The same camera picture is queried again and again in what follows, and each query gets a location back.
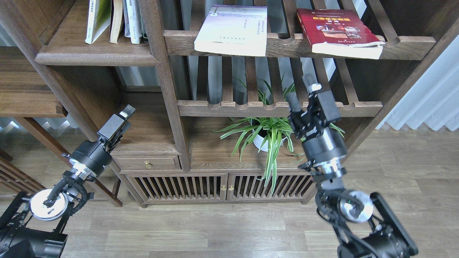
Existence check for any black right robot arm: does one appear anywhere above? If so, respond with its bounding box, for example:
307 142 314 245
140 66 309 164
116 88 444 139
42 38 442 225
285 83 418 258

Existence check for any yellow green paperback book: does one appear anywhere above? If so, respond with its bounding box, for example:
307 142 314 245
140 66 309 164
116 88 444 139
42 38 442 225
85 0 112 44

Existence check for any white lavender paperback book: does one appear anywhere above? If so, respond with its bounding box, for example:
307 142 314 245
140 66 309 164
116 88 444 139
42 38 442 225
194 5 268 57

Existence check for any red paperback book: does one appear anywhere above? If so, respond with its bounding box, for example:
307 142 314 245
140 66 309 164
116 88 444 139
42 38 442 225
297 8 385 60

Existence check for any brass drawer knob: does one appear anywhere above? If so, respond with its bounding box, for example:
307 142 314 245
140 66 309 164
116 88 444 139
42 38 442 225
144 161 152 169

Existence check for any white curtain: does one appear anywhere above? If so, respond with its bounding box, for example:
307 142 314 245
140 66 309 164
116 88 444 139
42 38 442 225
377 37 459 131

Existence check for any dark wooden bookshelf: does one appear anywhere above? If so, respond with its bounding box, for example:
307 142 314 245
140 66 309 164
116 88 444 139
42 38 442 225
1 0 458 207

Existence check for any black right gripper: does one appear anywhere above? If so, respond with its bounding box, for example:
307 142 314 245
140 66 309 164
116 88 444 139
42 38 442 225
286 75 346 167

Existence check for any tan upright book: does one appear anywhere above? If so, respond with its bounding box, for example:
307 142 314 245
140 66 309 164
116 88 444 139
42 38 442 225
109 0 124 44

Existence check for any white plant pot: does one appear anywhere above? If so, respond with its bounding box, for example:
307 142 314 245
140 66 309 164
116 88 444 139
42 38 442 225
252 129 287 152

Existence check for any green spider plant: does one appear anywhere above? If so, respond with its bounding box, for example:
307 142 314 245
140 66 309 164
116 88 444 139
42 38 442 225
219 83 347 195

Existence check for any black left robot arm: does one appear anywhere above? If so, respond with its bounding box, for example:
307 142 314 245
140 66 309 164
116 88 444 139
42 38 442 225
1 105 136 258

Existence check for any dark green upright book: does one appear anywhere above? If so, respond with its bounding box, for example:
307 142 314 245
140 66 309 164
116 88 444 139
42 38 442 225
140 15 148 42

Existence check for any white upright book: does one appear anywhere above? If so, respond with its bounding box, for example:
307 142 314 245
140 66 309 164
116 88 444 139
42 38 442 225
123 0 143 44

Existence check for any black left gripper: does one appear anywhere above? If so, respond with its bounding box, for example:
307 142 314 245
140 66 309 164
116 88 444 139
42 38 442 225
62 105 136 178

